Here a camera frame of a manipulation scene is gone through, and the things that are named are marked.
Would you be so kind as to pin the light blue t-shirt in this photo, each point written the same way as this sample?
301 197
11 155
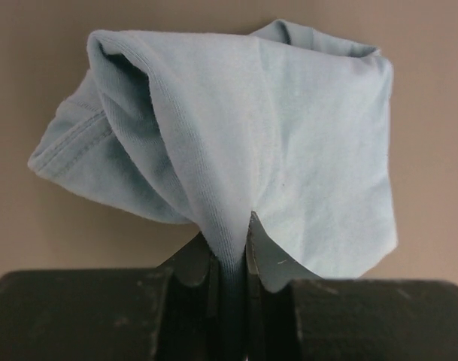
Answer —
289 123

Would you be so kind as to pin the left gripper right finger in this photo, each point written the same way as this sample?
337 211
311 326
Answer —
293 314

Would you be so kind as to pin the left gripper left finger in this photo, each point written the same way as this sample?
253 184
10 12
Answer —
164 313

